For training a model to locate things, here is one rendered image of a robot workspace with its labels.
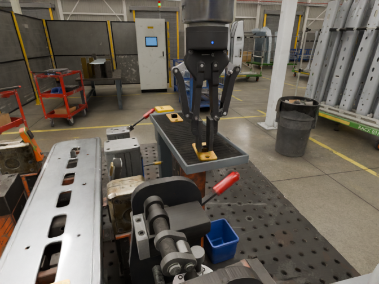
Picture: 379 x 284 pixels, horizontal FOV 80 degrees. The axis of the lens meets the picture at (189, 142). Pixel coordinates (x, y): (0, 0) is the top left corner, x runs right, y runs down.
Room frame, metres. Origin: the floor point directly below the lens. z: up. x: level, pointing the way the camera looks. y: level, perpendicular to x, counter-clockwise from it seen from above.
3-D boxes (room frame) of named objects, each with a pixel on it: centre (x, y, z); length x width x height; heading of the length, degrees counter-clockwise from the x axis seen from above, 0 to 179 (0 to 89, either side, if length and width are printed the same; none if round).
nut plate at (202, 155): (0.44, -0.03, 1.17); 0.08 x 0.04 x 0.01; 11
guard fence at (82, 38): (7.49, 2.37, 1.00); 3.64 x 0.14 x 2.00; 102
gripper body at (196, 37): (0.44, -0.03, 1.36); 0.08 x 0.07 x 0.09; 101
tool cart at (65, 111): (4.14, 2.32, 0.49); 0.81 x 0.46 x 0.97; 0
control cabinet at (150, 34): (7.17, 1.13, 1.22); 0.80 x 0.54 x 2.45; 102
